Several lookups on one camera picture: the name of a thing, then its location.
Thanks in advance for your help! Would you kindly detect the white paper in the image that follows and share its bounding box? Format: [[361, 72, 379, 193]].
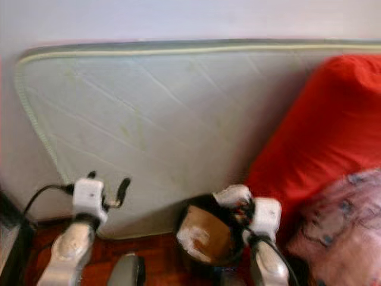
[[213, 185, 252, 207]]

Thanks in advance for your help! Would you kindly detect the black waste bin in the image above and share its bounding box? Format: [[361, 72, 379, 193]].
[[176, 194, 251, 281]]

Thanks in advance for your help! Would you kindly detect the grey-green quilted mattress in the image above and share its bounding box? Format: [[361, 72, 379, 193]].
[[15, 40, 381, 240]]

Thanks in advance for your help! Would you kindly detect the pink cartoon print blanket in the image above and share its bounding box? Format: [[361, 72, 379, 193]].
[[286, 170, 381, 286]]

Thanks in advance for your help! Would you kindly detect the large red cushion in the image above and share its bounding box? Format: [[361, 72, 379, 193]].
[[244, 54, 381, 245]]

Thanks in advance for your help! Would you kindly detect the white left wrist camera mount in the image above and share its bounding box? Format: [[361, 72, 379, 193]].
[[73, 179, 108, 222]]

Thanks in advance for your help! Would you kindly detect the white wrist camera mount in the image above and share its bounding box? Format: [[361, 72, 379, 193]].
[[73, 179, 108, 222], [250, 198, 282, 242]]

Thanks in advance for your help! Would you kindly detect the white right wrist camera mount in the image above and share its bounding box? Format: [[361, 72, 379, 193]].
[[250, 198, 282, 242]]

